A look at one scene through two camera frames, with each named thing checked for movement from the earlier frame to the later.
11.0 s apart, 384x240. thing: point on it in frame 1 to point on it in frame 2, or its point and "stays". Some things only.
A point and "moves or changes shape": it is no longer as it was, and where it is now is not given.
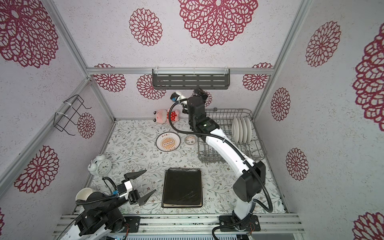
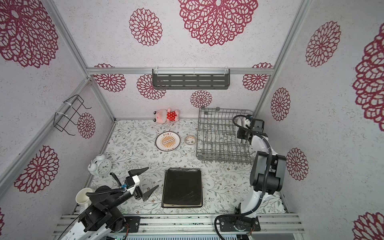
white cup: (83, 193) stays
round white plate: (235, 130) moves or changes shape
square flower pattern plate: (163, 205) stays
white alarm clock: (100, 166) stays
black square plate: (182, 186) stays
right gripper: (203, 97) to (240, 134)
